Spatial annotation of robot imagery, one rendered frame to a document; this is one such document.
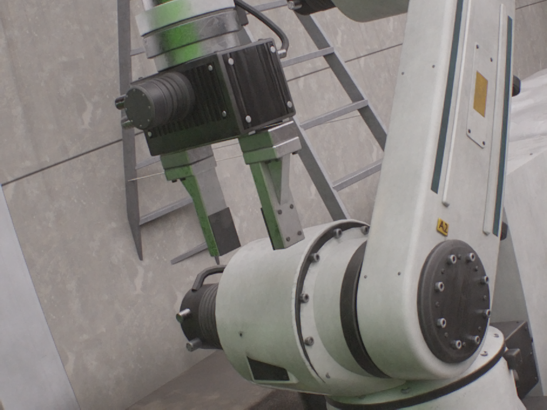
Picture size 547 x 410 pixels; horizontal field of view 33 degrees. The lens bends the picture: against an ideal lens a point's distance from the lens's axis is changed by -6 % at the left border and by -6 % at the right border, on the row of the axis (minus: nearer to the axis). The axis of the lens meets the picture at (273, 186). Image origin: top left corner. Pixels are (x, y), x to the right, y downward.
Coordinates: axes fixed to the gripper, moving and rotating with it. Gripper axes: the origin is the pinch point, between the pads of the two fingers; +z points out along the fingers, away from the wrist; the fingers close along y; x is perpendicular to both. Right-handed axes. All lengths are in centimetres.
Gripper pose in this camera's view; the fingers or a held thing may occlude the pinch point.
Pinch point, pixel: (250, 228)
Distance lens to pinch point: 160.1
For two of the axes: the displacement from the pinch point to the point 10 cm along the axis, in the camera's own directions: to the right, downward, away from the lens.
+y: -7.1, 1.2, 7.0
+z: 2.9, 9.5, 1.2
